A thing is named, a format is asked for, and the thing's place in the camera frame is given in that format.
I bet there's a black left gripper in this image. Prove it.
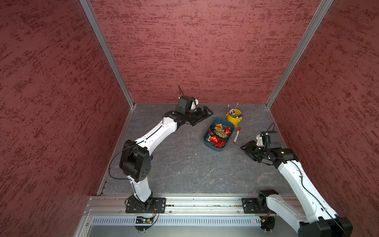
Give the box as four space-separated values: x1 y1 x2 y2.
185 106 213 125

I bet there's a red foil tea bag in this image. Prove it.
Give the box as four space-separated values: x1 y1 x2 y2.
214 140 227 149
209 136 219 144
224 127 232 134

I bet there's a black yellow label tea bag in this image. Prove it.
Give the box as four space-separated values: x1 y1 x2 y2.
214 126 228 139

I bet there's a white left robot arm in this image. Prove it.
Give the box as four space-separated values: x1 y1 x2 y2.
119 106 213 212

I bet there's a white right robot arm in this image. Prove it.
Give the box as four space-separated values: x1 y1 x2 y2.
241 141 353 237

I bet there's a teal plastic storage box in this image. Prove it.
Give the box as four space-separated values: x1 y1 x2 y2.
203 118 235 152

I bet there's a red capped white marker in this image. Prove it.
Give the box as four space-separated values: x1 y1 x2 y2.
234 127 241 144

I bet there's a yellow metal pencil bucket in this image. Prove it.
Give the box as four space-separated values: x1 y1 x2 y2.
227 109 242 127

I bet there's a bundle of pencils with erasers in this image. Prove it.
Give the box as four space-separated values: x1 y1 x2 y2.
228 107 236 118

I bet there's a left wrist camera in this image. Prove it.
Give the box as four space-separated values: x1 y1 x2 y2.
175 95 198 115

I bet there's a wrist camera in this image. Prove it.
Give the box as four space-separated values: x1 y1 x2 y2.
256 131 283 151
175 95 198 115

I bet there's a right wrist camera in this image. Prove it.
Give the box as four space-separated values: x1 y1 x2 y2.
256 131 283 151

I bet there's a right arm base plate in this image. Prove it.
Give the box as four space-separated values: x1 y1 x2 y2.
242 197 275 214

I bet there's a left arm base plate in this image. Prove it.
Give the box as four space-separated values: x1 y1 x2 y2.
125 196 166 214

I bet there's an aluminium front rail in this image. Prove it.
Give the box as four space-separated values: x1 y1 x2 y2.
84 195 325 216

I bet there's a left aluminium corner post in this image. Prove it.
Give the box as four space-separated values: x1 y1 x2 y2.
79 0 135 109

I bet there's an aluminium corner post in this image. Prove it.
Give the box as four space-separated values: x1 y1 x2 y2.
266 0 334 110
79 0 135 109

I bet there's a right aluminium corner post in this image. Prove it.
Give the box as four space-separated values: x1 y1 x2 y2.
266 0 334 110

